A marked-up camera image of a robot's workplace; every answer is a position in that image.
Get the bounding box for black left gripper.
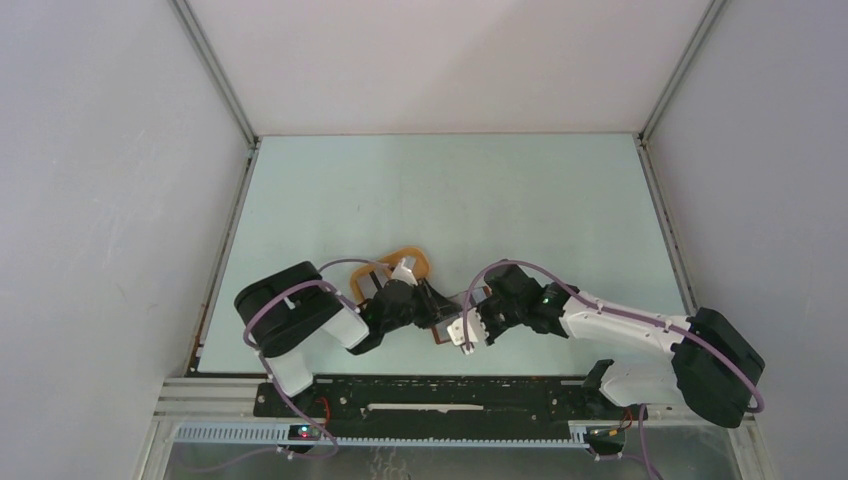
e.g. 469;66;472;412
381;276;461;334

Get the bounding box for white striped credit cards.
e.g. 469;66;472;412
447;318;477;348

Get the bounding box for brown leather card holder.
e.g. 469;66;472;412
430;286;491;345

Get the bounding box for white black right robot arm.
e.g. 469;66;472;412
449;260;765;429

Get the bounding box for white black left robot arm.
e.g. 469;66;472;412
234;256;461;417

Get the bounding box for orange plastic tray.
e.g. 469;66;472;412
349;246;430;304

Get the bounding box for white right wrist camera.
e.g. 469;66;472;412
447;313;487;355

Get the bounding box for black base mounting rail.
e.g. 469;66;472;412
253;375;639;441

